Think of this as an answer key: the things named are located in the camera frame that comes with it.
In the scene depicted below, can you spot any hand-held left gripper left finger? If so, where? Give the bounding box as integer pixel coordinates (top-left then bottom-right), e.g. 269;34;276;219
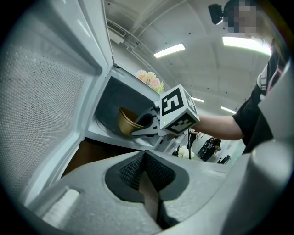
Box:
25;150;162;235

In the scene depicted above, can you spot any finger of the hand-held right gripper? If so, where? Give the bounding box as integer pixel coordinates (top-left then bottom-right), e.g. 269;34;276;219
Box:
137;107;159;125
131;125;159;138

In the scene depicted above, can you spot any pink flower bouquet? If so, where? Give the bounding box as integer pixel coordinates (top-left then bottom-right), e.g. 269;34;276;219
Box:
135;69;165;94

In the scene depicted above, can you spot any ceiling air conditioner vent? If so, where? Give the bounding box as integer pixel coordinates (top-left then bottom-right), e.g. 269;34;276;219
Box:
106;19;127;45

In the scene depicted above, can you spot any person's black shirt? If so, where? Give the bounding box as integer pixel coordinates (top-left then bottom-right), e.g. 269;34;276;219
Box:
232;39;290;155

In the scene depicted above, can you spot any golden round container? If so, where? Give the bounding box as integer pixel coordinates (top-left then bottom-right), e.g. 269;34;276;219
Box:
118;107;145;136

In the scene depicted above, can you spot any white flower bouquet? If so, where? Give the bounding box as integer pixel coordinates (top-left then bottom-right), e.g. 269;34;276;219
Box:
177;145;195;159

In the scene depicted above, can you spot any black head-mounted camera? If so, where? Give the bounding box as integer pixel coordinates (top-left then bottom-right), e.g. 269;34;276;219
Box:
208;3;225;25

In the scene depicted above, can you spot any person's right forearm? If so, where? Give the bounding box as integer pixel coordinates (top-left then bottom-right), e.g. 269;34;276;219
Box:
192;113;244;141

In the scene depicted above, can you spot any glass microwave turntable plate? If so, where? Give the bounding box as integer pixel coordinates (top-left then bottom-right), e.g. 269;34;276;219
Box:
95;113;129;136

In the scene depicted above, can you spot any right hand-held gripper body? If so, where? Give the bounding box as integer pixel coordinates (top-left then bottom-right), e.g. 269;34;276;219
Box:
150;84;200;140

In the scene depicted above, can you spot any white microwave door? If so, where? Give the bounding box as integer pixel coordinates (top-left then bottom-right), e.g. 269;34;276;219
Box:
1;0;115;207

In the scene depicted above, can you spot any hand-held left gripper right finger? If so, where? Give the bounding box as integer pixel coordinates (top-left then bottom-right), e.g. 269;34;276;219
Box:
145;150;261;230

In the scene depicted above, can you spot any white microwave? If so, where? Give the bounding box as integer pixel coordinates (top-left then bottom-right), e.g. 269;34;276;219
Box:
1;0;187;207

